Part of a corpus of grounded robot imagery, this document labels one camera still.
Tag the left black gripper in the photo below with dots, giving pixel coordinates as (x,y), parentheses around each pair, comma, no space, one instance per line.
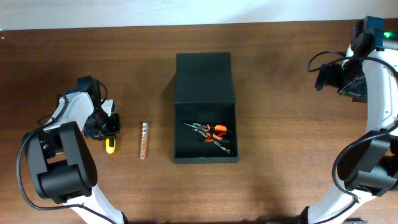
(112,131)

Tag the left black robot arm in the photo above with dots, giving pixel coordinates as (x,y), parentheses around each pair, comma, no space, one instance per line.
(60,163)

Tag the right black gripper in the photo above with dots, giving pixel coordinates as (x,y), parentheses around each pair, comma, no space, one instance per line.
(328,76)

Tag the yellow black screwdriver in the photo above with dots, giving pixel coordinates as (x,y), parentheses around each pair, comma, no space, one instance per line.
(110,144)

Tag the black gift box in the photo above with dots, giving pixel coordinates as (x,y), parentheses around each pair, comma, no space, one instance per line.
(204,94)

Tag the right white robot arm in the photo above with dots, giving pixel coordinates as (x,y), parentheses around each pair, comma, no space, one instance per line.
(366,168)

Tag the orange black long-nose pliers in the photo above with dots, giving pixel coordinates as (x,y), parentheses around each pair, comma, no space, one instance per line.
(214,132)

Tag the silver ring wrench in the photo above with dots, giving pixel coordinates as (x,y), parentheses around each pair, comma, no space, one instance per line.
(223,147)

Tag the orange bit holder strip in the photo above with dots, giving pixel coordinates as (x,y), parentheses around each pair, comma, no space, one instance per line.
(144,137)

